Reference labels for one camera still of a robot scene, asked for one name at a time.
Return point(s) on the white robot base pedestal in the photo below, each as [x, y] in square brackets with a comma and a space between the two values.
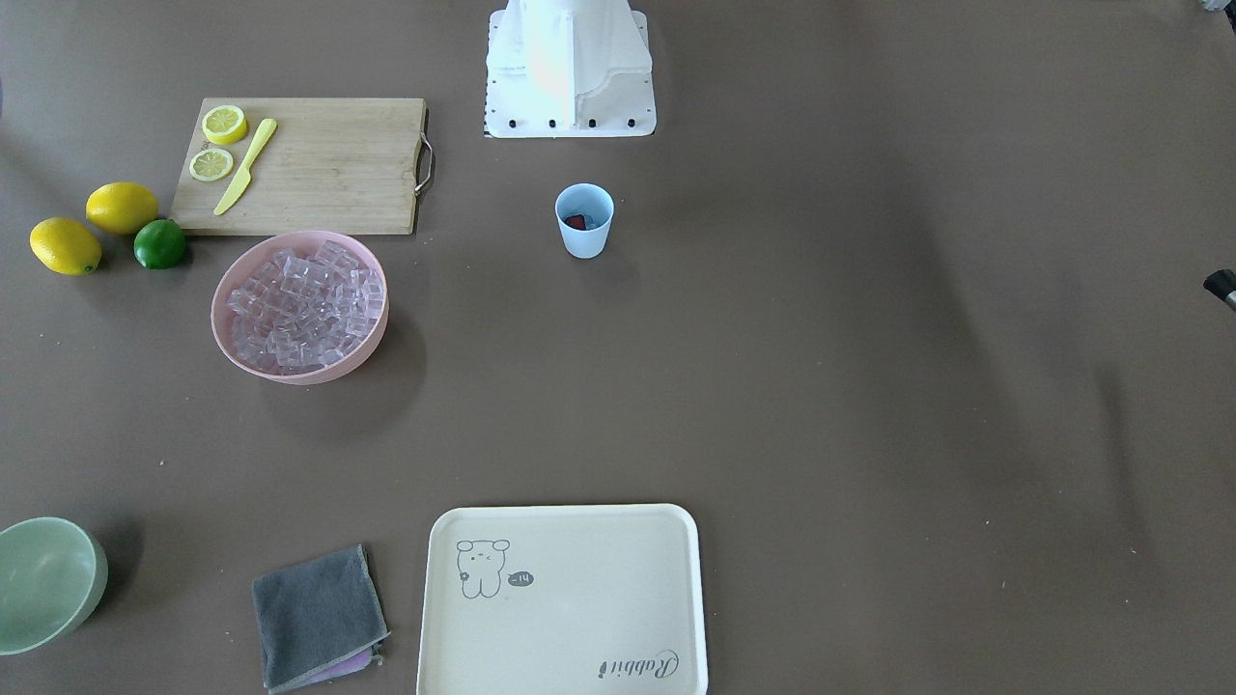
[569, 69]

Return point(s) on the lemon slice on board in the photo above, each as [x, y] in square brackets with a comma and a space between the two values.
[211, 164]

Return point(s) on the lemon half near board corner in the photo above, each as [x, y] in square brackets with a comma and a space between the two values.
[225, 124]

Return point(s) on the pink bowl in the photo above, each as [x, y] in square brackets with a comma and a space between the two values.
[290, 372]

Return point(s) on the grey folded cloth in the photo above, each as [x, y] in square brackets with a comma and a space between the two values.
[318, 620]

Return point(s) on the wooden cutting board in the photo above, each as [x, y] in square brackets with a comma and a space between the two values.
[350, 165]

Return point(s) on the green lime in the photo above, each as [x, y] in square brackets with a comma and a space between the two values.
[160, 244]

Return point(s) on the light blue plastic cup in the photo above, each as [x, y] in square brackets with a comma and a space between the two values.
[594, 202]

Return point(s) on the pale green bowl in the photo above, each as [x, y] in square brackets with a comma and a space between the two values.
[53, 575]

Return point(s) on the cream rabbit serving tray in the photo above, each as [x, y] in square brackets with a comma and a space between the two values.
[578, 599]

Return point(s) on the whole yellow lemon outer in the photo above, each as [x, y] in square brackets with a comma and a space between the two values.
[65, 246]

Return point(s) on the whole yellow lemon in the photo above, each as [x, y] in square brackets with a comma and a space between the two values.
[121, 208]
[65, 246]

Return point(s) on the steel muddler black tip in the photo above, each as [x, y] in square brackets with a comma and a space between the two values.
[1222, 284]

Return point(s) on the yellow plastic knife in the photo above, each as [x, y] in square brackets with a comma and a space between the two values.
[242, 177]

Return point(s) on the pile of clear ice cubes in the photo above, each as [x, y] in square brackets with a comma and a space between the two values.
[304, 309]

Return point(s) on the whole yellow lemon inner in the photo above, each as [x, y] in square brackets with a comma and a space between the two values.
[121, 208]

